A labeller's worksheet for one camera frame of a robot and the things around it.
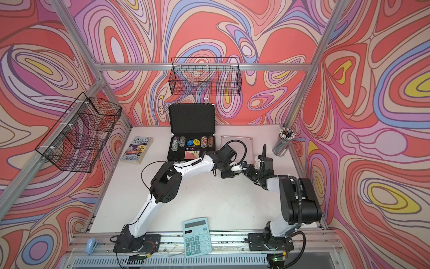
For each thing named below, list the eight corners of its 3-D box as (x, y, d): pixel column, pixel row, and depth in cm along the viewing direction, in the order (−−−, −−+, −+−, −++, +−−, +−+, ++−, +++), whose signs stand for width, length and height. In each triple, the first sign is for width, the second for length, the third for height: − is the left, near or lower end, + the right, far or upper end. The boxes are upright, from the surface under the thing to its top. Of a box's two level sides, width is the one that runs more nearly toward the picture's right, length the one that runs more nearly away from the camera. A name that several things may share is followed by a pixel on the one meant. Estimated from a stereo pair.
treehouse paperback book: (121, 161, 103) (119, 158, 100) (137, 137, 115) (135, 134, 113) (140, 164, 101) (138, 162, 99) (154, 140, 114) (153, 137, 112)
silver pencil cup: (273, 156, 105) (282, 138, 91) (271, 146, 111) (278, 127, 97) (286, 156, 105) (296, 138, 91) (283, 146, 111) (292, 127, 97)
